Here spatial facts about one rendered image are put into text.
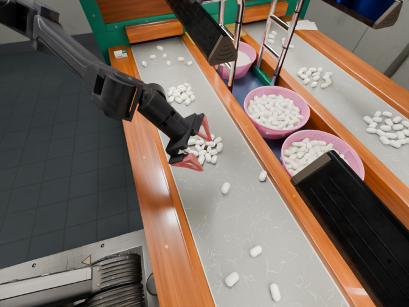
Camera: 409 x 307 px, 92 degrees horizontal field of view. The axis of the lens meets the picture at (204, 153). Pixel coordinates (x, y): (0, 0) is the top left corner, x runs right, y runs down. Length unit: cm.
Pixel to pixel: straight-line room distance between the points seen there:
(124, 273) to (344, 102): 105
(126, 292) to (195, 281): 16
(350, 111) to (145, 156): 86
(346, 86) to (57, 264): 145
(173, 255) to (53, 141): 173
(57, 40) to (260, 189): 66
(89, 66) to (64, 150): 157
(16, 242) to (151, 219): 129
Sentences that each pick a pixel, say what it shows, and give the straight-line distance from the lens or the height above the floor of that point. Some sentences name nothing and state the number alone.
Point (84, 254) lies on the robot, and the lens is 99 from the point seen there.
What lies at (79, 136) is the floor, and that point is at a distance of 204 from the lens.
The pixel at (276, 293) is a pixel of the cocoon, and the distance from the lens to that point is 60.
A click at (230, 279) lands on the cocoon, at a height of 76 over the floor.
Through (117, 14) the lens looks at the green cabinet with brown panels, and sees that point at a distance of 130.
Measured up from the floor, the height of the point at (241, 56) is 74.
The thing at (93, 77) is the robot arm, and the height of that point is 111.
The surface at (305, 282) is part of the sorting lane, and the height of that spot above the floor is 74.
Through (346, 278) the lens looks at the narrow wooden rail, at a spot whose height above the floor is 77.
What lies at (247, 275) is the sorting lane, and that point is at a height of 74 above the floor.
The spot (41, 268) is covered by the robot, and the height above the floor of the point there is 48.
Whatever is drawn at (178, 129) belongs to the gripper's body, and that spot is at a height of 101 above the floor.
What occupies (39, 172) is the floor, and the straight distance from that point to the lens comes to 198.
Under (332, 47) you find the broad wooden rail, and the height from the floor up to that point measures 77.
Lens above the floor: 134
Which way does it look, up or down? 56 degrees down
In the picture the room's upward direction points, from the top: straight up
